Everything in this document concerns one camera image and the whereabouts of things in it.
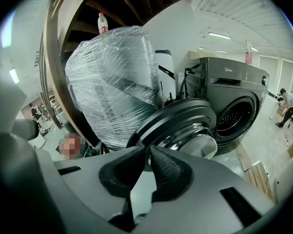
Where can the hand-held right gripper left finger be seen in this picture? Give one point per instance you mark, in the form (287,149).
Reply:
(80,179)

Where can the black appliance box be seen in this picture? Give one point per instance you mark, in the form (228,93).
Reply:
(234,82)

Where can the white black-trimmed appliance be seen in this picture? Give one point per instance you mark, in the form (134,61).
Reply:
(167,62)

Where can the brown wooden plank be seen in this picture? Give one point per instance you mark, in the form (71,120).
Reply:
(243,157)

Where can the slatted wooden mat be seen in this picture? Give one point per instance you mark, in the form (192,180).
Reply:
(258,181)

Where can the red label water bottle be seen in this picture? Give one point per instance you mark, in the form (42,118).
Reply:
(102,25)

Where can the round black washing machine door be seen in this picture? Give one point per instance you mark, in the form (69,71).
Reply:
(175,116)

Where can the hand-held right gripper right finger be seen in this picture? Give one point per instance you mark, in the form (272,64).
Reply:
(210,179)

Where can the plastic-wrapped grey appliance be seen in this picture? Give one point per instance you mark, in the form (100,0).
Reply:
(107,82)

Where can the pink bottle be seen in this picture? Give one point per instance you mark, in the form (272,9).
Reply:
(248,56)

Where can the small cardboard box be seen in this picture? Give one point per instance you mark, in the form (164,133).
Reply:
(282,111)

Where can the long ceiling light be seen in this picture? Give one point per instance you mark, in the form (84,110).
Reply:
(14,75)
(218,35)
(221,51)

